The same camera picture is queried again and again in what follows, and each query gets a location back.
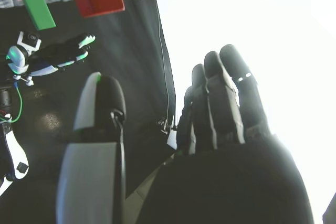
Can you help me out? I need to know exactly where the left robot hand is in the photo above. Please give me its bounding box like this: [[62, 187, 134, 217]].
[[56, 44, 315, 224]]

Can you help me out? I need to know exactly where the green wooden block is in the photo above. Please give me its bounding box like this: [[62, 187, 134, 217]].
[[21, 0, 57, 31]]

